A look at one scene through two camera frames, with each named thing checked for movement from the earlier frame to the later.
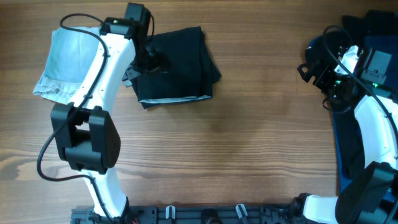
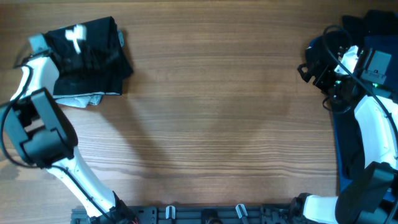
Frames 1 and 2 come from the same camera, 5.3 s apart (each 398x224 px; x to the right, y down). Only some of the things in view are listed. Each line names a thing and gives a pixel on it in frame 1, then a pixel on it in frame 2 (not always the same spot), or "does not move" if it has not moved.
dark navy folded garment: (375, 30) does not move
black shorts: (191, 73) to (91, 58)
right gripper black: (326, 70) does not move
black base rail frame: (198, 214) does not move
